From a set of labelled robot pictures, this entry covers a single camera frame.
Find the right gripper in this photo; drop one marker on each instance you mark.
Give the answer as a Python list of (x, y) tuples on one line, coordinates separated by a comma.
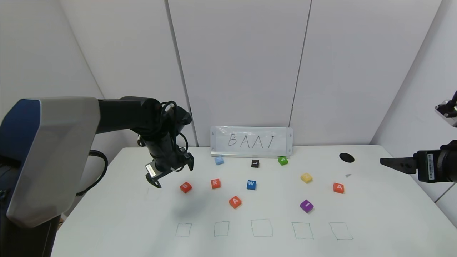
[(427, 167)]

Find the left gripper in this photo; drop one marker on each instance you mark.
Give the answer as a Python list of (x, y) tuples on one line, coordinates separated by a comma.
[(152, 170)]

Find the orange B letter block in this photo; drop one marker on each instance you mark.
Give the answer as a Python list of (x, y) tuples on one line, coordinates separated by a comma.
[(185, 187)]

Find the orange A letter block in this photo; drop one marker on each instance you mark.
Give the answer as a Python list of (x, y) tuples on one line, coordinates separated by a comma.
[(235, 202), (339, 187)]

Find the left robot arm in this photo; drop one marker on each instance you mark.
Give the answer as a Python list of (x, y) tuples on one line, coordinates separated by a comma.
[(53, 142)]

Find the white BAAI sign board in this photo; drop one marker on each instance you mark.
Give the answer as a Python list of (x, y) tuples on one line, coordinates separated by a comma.
[(251, 142)]

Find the orange R letter block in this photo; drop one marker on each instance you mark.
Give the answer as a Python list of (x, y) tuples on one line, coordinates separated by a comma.
[(215, 184)]

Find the light blue letter block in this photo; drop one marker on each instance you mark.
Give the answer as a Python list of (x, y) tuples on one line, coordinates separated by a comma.
[(219, 161)]

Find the black table grommet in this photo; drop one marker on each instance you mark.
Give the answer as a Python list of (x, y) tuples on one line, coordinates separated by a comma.
[(346, 157)]

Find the blue W letter block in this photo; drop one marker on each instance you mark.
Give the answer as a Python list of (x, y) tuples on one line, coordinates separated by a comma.
[(251, 185)]

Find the black L letter block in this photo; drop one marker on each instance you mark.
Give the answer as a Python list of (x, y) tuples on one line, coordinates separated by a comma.
[(255, 164)]

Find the yellow letter block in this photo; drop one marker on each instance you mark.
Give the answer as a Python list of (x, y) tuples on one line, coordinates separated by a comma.
[(306, 178)]

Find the purple I letter block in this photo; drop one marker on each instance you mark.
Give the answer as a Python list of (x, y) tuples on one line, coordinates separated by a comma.
[(306, 206)]

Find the green S letter block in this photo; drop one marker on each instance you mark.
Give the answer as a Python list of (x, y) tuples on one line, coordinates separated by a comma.
[(282, 161)]

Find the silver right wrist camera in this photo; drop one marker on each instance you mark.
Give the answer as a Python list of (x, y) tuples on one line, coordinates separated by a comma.
[(446, 110)]

